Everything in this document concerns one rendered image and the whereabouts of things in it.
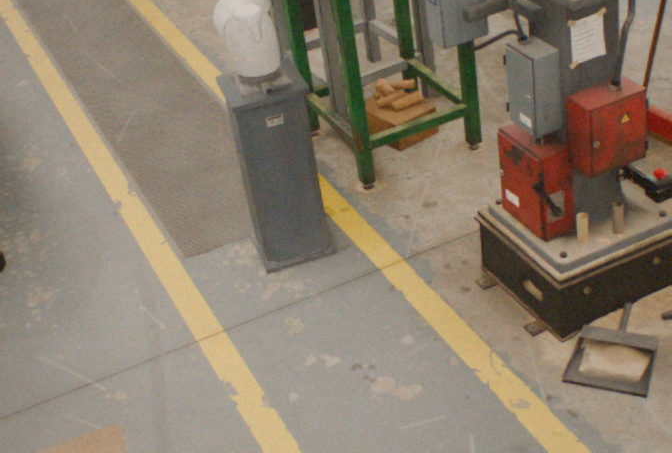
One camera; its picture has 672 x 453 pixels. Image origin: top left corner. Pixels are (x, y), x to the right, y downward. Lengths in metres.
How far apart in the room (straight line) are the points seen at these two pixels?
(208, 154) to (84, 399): 1.57
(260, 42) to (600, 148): 1.19
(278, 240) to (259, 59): 0.70
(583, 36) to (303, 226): 1.32
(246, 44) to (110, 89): 2.12
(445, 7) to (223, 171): 1.75
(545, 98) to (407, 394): 1.01
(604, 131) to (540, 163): 0.21
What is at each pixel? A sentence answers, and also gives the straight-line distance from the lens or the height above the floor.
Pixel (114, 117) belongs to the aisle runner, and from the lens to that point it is 5.57.
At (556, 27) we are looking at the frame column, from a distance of 3.39.
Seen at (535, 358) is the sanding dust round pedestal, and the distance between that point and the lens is 3.68.
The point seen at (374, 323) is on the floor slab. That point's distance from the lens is 3.87.
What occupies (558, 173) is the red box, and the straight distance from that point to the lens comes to 3.54.
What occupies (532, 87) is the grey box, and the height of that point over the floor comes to 0.83.
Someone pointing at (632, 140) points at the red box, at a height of 0.63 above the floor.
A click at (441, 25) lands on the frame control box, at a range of 3.46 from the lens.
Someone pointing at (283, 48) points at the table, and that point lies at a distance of 5.34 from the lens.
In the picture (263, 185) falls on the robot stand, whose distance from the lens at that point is 4.01.
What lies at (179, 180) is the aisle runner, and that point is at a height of 0.00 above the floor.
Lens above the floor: 2.41
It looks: 32 degrees down
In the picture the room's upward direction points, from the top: 10 degrees counter-clockwise
